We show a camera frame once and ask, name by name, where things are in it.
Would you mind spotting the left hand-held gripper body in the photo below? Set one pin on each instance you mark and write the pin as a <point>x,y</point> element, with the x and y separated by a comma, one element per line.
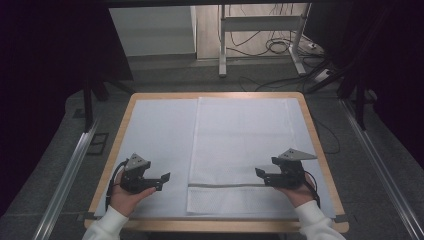
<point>135,181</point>

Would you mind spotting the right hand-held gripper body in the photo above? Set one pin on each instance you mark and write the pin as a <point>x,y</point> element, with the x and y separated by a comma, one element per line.
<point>289,175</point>

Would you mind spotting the white towel with grey stripe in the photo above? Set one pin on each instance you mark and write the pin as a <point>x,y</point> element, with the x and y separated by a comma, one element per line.
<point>238,140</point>

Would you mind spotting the person's left hand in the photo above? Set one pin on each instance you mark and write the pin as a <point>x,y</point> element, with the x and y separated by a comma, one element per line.
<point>125,200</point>

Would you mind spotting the person's right hand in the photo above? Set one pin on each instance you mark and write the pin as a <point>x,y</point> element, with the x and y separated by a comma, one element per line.
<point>296,195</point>

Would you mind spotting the black floor socket plate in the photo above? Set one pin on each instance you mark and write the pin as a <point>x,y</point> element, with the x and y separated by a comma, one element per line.
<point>98,143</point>

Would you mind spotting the black tape piece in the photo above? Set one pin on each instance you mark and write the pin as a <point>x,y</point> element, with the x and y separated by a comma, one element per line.
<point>341,219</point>
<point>86,216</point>

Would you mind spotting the wooden table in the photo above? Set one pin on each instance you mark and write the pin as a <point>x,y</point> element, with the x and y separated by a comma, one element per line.
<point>213,226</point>

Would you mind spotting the black stand leg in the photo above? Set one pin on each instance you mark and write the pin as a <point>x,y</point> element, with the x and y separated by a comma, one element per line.
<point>359,106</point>
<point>88,106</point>

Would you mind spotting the white power strip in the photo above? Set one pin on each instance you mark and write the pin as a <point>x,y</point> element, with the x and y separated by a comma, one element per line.
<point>322,75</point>

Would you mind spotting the dark curtain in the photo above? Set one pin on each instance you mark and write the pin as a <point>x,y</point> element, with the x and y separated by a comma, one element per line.
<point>393,66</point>
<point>40,83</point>

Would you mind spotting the white cabinet panel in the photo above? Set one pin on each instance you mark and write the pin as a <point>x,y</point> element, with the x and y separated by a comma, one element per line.
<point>153,30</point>

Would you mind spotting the metal floor rail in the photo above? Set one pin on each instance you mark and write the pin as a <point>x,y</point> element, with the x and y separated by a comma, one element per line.
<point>383,173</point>
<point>66,180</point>

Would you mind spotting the white metal desk frame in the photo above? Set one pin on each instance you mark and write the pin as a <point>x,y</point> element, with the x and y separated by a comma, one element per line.
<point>222,43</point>

